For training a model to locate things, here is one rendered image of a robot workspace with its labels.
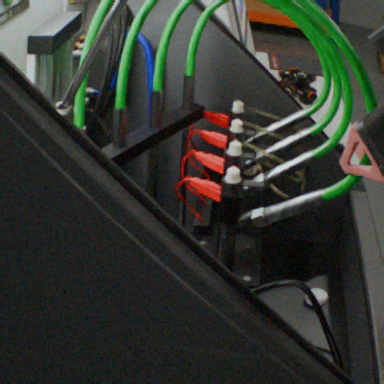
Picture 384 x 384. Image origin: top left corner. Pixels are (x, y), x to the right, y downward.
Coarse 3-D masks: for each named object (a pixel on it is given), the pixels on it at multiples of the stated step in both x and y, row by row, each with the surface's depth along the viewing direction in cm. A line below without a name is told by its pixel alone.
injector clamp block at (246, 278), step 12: (216, 180) 112; (252, 192) 109; (216, 204) 106; (252, 204) 106; (216, 216) 102; (216, 228) 99; (240, 228) 100; (252, 228) 100; (204, 240) 96; (216, 240) 97; (240, 240) 97; (252, 240) 97; (216, 252) 97; (240, 252) 94; (252, 252) 94; (240, 264) 92; (252, 264) 92; (240, 276) 89; (252, 276) 89; (252, 288) 88
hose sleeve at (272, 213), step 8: (312, 192) 72; (320, 192) 71; (288, 200) 74; (296, 200) 73; (304, 200) 72; (312, 200) 72; (320, 200) 71; (272, 208) 75; (280, 208) 74; (288, 208) 74; (296, 208) 73; (304, 208) 73; (312, 208) 72; (264, 216) 76; (272, 216) 75; (280, 216) 74; (288, 216) 74
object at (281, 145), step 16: (192, 0) 90; (272, 0) 89; (176, 16) 91; (160, 48) 94; (160, 64) 95; (160, 80) 97; (336, 80) 94; (160, 96) 98; (336, 96) 95; (160, 112) 99; (336, 112) 96; (304, 128) 99; (320, 128) 98; (288, 144) 99; (256, 160) 101
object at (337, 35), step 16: (112, 0) 74; (304, 0) 62; (96, 16) 75; (320, 16) 62; (96, 32) 77; (336, 32) 62; (352, 48) 62; (352, 64) 63; (368, 80) 63; (80, 96) 82; (368, 96) 63; (80, 112) 83; (368, 112) 64; (80, 128) 84; (368, 160) 66; (352, 176) 68; (336, 192) 70
